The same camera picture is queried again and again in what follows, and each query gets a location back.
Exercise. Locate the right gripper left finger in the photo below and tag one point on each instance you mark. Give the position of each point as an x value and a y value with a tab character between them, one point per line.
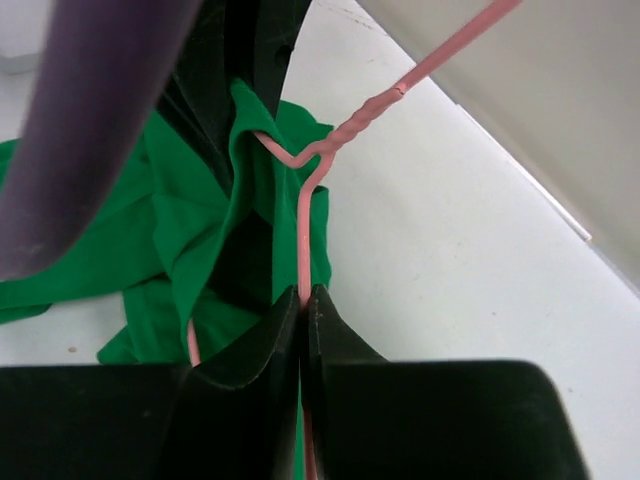
233	416

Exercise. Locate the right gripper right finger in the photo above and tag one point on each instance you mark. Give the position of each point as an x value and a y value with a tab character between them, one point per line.
374	418

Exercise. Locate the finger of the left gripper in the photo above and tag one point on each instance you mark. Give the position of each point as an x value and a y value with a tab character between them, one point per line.
274	27
196	100

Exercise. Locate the green t shirt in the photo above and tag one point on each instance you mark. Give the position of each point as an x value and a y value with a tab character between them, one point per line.
181	251

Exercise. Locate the pink wire hanger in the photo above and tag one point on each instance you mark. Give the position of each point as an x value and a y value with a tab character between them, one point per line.
303	240

